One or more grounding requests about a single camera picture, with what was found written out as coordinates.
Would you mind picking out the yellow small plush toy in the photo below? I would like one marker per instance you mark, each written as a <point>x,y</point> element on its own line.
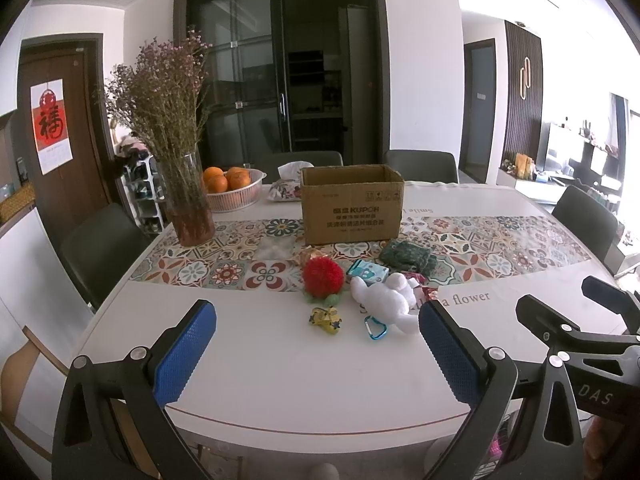
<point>327,319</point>

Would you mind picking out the orange fruit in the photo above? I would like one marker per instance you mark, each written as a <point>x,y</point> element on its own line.
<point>238,177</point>
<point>212,172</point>
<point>217,184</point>

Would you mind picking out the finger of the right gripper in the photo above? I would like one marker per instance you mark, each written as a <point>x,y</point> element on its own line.
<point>559,333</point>
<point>625,304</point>

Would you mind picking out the dark green knitted glove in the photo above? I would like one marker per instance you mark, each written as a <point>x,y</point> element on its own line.
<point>405,256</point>

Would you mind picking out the person's right hand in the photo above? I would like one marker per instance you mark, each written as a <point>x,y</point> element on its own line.
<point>611,450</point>

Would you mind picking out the shiny gold wrapper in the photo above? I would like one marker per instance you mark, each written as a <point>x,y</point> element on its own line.
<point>307,254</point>

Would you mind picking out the glass vase with dried flowers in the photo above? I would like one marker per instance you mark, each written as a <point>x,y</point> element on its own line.
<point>159,99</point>

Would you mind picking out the blue carabiner clip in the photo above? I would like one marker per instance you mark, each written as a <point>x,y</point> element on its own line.
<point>375,328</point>

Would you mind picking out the pink red snack packet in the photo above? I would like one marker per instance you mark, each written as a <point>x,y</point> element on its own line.
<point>415,280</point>

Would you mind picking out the red candy packet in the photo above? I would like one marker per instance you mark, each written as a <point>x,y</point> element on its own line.
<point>430,293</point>

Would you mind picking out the white shoe rack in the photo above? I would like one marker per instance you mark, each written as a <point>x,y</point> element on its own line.
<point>144,192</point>

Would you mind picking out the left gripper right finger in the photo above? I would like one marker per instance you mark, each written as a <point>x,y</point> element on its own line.
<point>523,421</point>

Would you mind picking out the dark chair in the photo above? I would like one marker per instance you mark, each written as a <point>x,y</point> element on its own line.
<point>589,221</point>
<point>277,166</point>
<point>100,251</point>
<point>423,166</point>

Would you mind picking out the red pompom plush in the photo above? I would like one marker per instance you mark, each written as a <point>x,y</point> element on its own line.
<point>322,277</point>

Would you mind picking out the dark chair back right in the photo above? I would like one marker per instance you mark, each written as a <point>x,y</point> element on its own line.
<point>423,166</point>

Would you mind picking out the white plush toy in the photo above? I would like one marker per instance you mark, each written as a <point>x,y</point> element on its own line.
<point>390,302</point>

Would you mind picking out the floral tissue pack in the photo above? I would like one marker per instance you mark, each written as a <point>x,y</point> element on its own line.
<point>288,186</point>

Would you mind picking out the teal snack packet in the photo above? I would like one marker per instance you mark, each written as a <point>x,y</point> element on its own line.
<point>370,272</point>

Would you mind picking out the brown wooden door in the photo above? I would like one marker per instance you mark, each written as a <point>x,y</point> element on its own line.
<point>74,192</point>

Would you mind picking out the cardboard box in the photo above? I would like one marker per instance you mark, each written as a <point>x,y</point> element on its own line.
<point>351,204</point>

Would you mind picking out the white fruit basket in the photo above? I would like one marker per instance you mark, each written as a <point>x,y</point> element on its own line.
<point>235,199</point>

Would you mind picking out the black glass sliding door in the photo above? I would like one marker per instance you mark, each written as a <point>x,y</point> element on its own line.
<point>291,76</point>

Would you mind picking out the dark chair back left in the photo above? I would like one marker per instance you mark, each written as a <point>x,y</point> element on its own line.
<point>277,166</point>

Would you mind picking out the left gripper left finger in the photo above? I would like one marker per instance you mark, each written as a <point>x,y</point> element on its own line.
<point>112,421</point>

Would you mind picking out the red fu calendar poster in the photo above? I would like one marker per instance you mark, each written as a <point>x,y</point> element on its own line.
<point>49,125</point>

